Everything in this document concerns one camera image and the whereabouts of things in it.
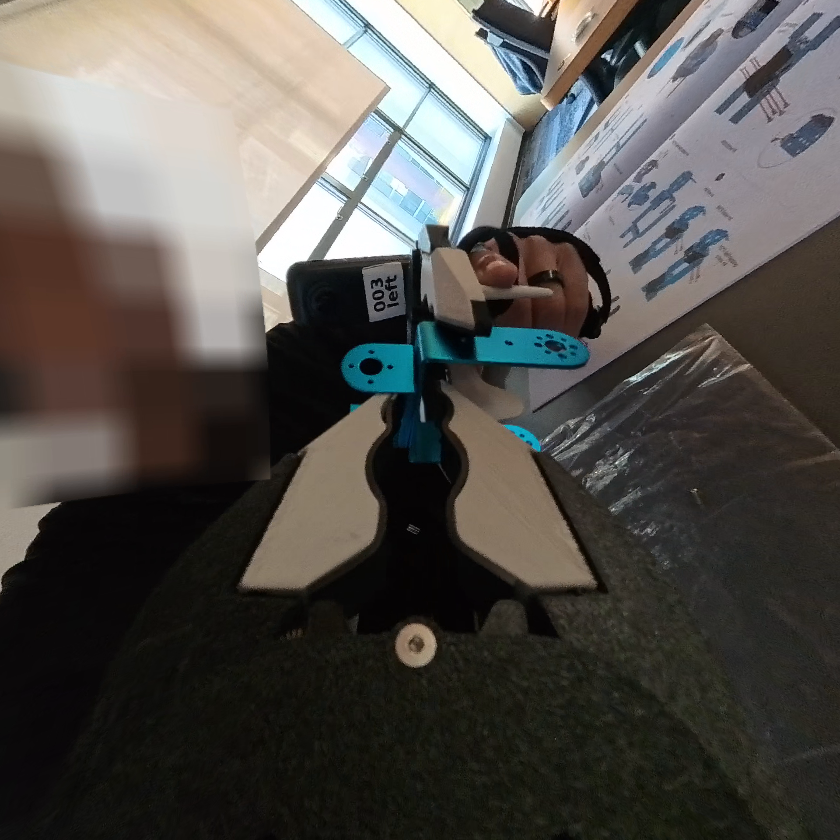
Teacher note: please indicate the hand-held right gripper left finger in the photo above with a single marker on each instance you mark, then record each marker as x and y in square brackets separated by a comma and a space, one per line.
[321, 518]

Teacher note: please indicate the person's left hand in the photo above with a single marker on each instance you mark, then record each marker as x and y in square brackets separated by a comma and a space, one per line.
[564, 308]

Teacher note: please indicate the white instruction manual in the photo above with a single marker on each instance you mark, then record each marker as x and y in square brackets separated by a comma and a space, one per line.
[722, 216]

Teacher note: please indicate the long-legged blue U bracket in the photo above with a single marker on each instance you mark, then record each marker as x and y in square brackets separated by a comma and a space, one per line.
[499, 351]

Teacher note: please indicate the short-legged blue U bracket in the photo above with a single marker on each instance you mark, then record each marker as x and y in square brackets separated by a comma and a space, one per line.
[387, 367]

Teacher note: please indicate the large window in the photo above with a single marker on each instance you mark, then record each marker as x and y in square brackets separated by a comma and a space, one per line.
[394, 164]

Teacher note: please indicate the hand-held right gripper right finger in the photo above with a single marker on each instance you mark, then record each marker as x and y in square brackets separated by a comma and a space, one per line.
[518, 518]

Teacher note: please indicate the blue jacket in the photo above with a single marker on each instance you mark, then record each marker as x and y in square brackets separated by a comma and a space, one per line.
[518, 59]

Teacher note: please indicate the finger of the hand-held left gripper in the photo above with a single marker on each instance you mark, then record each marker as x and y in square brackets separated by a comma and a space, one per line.
[453, 289]

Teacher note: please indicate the long wooden table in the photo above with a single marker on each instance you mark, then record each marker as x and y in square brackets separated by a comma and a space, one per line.
[610, 46]

